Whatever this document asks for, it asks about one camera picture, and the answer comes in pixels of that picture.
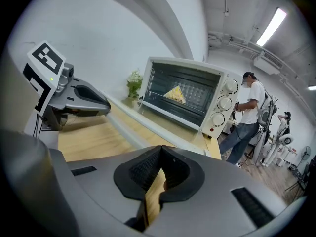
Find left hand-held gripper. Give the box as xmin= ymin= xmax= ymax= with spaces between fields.
xmin=22 ymin=40 xmax=111 ymax=132

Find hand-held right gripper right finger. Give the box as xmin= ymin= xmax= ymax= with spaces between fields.
xmin=152 ymin=145 xmax=289 ymax=235

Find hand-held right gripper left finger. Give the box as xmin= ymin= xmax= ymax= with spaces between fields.
xmin=67 ymin=145 xmax=163 ymax=229

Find glass oven door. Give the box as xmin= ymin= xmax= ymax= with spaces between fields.
xmin=102 ymin=92 xmax=213 ymax=158

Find white toaster oven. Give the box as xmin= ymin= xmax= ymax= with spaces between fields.
xmin=138 ymin=56 xmax=244 ymax=140

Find rectangular wooden table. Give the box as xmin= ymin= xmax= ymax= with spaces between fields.
xmin=58 ymin=99 xmax=222 ymax=222

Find small potted plant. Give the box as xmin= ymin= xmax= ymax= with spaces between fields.
xmin=126 ymin=69 xmax=144 ymax=99

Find person's grey shirt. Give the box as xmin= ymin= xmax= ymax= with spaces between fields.
xmin=4 ymin=48 xmax=34 ymax=133

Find black tripod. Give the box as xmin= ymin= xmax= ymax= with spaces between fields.
xmin=284 ymin=175 xmax=307 ymax=196

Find yellow food slice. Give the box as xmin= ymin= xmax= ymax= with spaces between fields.
xmin=163 ymin=86 xmax=187 ymax=104

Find white round device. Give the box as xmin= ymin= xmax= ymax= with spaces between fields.
xmin=281 ymin=133 xmax=295 ymax=146

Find black standing fan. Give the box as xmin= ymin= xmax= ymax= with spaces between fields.
xmin=296 ymin=146 xmax=312 ymax=168

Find white air conditioner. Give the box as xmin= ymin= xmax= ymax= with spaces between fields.
xmin=253 ymin=50 xmax=284 ymax=76

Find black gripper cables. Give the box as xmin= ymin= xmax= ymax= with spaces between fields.
xmin=33 ymin=112 xmax=44 ymax=140

